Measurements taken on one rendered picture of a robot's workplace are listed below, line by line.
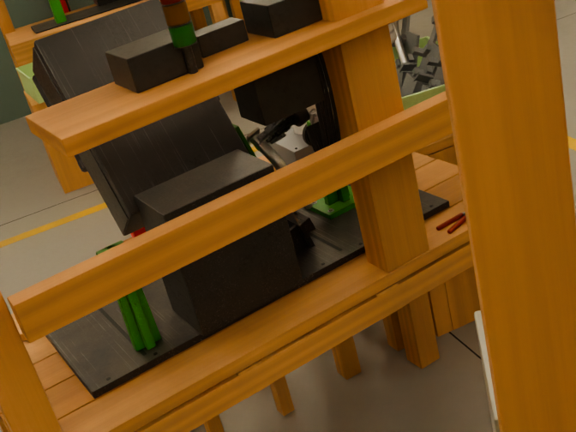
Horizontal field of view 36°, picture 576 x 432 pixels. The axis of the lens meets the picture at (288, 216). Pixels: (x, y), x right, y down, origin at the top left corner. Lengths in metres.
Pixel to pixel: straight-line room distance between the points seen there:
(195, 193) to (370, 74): 0.49
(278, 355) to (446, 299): 1.41
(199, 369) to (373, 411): 1.24
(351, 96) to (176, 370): 0.76
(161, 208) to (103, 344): 0.43
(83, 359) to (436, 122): 1.04
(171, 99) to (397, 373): 1.86
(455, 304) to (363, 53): 1.64
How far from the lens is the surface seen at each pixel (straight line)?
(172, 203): 2.04
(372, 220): 2.19
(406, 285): 2.30
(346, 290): 2.22
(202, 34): 1.96
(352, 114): 2.07
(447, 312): 3.47
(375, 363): 3.43
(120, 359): 2.19
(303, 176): 1.95
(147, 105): 1.75
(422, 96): 3.17
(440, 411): 3.16
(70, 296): 1.79
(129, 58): 1.83
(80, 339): 2.34
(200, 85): 1.79
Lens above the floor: 2.04
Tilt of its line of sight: 26 degrees down
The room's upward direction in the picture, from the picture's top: 15 degrees counter-clockwise
